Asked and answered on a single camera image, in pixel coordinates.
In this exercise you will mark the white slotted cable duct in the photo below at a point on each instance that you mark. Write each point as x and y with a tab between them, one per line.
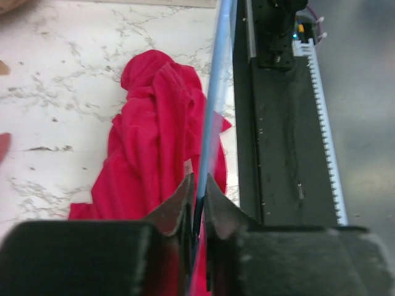
308	50

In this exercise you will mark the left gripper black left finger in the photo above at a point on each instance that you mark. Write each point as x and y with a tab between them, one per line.
151	256

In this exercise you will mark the light blue wire hanger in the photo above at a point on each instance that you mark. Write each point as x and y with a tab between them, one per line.
219	81

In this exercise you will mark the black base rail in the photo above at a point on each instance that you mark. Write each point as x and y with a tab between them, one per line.
282	170

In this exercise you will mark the magenta t shirt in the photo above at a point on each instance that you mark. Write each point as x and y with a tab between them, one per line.
156	136

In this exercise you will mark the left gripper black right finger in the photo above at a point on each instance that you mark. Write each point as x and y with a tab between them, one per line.
245	258

